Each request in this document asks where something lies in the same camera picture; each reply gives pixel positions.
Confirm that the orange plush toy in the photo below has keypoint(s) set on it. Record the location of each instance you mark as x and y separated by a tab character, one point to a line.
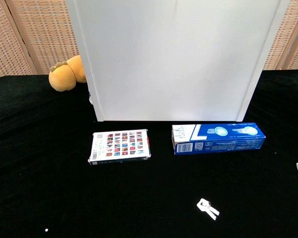
63	78

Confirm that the white cabinet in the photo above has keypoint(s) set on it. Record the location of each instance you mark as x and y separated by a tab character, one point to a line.
169	62

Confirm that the white box with colourful pictures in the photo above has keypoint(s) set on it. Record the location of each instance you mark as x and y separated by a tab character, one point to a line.
120	146

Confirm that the white key bunch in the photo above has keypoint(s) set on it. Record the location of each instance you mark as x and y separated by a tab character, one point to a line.
202	207

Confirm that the woven folding screen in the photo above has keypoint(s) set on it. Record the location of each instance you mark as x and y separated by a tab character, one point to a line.
27	37
294	37

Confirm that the black tablecloth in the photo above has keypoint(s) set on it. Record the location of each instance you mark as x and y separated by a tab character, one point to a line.
64	186

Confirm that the blue toothpaste box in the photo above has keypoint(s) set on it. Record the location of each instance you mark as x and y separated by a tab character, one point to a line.
221	140

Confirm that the small white blue item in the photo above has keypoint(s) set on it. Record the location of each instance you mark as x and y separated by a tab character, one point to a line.
91	99

